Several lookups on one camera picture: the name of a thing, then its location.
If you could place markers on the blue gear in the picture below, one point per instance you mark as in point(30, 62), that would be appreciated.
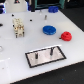
point(49, 30)

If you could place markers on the red gear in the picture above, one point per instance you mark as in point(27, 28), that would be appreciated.
point(66, 36)

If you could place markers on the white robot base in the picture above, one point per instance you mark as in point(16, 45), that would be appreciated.
point(12, 6)

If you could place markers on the right metal peg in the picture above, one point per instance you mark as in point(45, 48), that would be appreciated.
point(51, 51)

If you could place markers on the metal peg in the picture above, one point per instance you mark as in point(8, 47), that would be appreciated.
point(51, 51)
point(36, 55)

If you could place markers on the left metal peg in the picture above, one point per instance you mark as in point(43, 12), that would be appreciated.
point(36, 55)

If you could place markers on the beige electrical connector block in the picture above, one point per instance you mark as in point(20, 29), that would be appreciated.
point(18, 27)

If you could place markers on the small blue part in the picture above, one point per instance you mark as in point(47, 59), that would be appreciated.
point(53, 9)

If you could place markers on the black-framed peg base plate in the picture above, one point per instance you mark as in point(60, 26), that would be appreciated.
point(44, 56)

